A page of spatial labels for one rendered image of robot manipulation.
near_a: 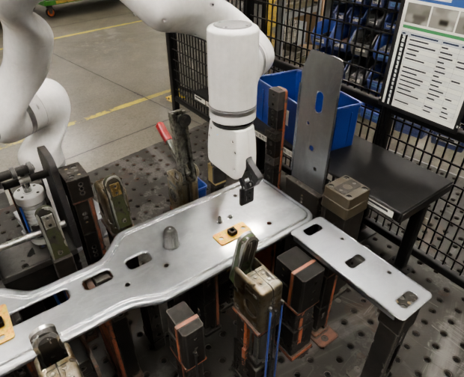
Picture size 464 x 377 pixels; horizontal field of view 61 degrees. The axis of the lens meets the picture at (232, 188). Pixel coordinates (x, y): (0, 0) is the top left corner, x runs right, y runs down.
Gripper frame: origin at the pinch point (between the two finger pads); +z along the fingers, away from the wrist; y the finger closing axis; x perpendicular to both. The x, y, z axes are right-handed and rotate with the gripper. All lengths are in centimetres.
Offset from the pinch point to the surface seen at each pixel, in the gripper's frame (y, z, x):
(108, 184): -20.5, 2.9, -18.7
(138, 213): -55, 43, -1
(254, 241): 13.4, 1.8, -4.9
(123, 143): -230, 113, 57
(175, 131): -19.6, -5.1, -1.6
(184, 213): -12.4, 12.5, -4.9
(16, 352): 2.3, 12.5, -45.3
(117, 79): -372, 113, 113
